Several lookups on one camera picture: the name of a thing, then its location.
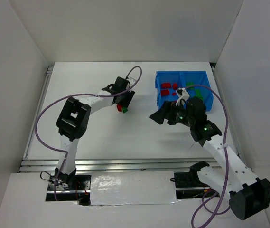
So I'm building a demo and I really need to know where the red rounded brick cluster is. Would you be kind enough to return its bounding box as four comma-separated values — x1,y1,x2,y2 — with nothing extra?
117,104,123,112

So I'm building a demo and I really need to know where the green curved long brick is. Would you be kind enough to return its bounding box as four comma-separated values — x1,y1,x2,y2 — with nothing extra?
195,89,203,100

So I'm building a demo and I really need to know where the red sloped brick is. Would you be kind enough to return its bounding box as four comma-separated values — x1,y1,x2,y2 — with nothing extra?
161,83,171,89

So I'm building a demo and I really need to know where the red 2x2 brick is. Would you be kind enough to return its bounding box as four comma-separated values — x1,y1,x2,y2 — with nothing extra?
172,83,178,90

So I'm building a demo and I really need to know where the red curved long brick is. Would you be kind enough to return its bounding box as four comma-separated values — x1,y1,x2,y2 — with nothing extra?
160,89,170,97

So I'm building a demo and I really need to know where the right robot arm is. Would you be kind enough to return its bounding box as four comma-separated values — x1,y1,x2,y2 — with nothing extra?
150,97,270,220

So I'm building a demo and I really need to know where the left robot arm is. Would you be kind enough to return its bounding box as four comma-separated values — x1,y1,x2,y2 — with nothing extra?
55,77,136,188

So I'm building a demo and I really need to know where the blue divided bin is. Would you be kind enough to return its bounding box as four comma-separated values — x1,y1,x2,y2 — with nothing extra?
154,70,215,115

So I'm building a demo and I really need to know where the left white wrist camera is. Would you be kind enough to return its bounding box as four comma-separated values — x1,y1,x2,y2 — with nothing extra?
126,77,137,88

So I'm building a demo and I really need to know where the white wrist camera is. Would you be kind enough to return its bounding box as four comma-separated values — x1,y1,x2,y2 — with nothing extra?
126,77,137,88
176,88,190,106

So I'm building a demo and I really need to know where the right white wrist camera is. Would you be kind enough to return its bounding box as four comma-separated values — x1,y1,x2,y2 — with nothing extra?
176,88,190,106

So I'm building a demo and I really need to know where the aluminium frame rail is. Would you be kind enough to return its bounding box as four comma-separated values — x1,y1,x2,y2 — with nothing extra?
19,158,220,173

